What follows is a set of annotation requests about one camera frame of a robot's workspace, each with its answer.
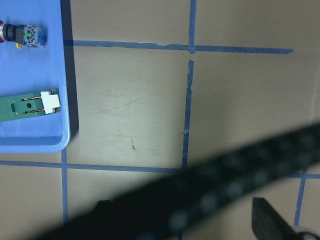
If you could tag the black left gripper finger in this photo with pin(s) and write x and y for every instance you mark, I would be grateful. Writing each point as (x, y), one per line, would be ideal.
(267, 223)

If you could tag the red push button switch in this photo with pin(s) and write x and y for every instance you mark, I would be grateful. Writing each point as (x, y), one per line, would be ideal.
(22, 35)

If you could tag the green terminal block module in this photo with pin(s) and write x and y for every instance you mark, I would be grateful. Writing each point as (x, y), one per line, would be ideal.
(29, 105)

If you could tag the blue plastic tray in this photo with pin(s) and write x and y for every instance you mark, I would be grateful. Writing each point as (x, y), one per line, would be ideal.
(30, 70)

